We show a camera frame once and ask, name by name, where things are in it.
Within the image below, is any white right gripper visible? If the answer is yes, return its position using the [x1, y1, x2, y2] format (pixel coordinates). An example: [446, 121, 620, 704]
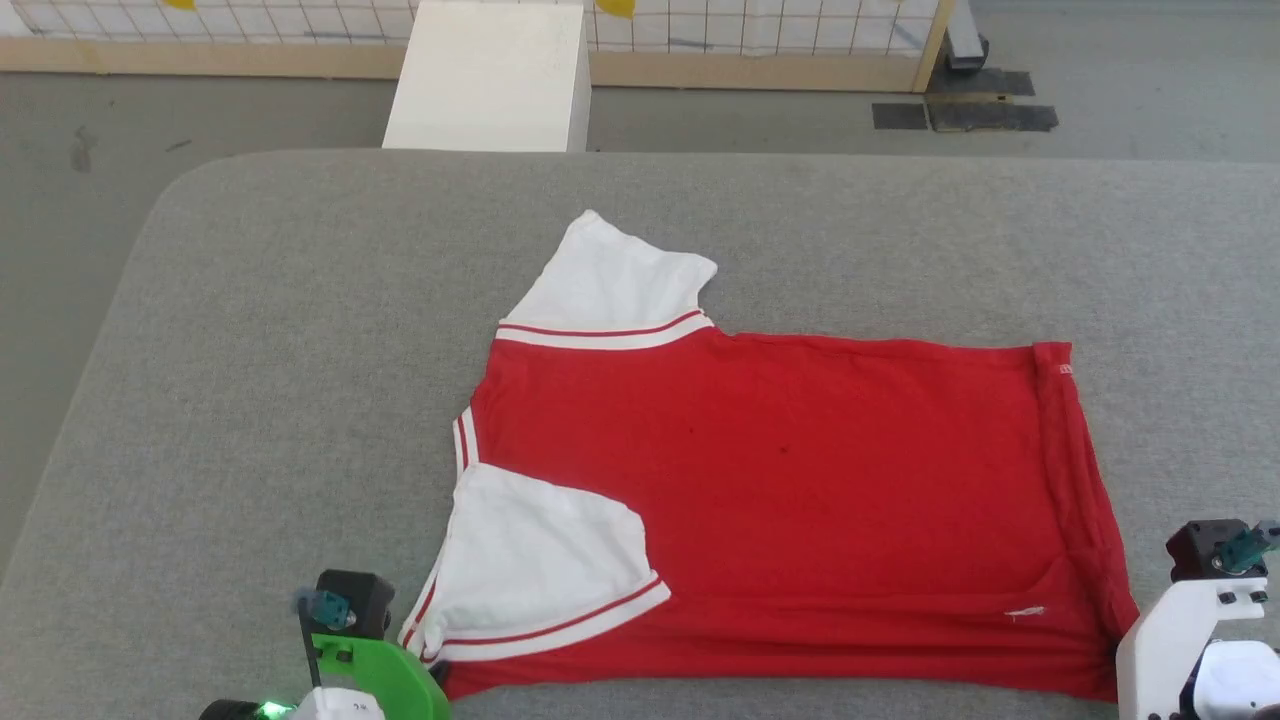
[1115, 577, 1271, 720]

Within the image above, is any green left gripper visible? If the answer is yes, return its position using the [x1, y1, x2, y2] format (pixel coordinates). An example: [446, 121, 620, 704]
[310, 633, 451, 720]

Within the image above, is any red and white t-shirt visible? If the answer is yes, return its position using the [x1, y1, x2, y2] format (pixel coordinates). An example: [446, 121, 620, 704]
[398, 209, 1141, 703]

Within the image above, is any long black floor mat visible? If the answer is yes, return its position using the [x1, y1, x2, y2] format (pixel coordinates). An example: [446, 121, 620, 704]
[928, 99, 1059, 134]

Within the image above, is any white rectangular box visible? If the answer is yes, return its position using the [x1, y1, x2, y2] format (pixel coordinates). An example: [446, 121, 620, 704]
[383, 0, 591, 153]

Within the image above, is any grey metal foot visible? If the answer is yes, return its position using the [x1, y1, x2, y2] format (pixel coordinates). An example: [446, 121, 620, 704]
[945, 0, 991, 71]

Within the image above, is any wooden framed mesh fence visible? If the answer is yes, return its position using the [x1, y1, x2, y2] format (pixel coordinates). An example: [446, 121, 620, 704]
[0, 0, 956, 94]

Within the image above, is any black cable with teal plug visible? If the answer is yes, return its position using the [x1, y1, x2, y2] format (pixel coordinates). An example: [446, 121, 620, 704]
[293, 588, 353, 691]
[1215, 520, 1280, 576]

